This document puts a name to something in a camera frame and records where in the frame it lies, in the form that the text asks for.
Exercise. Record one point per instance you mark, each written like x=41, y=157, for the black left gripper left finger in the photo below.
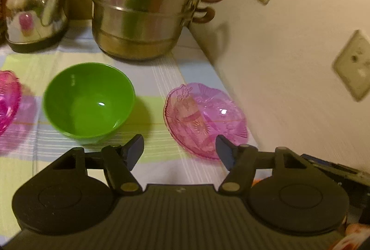
x=118, y=162

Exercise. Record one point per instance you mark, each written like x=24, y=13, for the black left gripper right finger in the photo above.
x=240, y=162

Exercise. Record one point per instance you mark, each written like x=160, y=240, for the pink transparent floral plate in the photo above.
x=10, y=98

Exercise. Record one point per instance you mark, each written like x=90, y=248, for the green plastic bowl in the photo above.
x=88, y=102

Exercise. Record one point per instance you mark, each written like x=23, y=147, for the beige wall switch socket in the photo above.
x=352, y=65

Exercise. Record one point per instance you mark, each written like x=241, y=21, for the steel kettle black handle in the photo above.
x=34, y=25

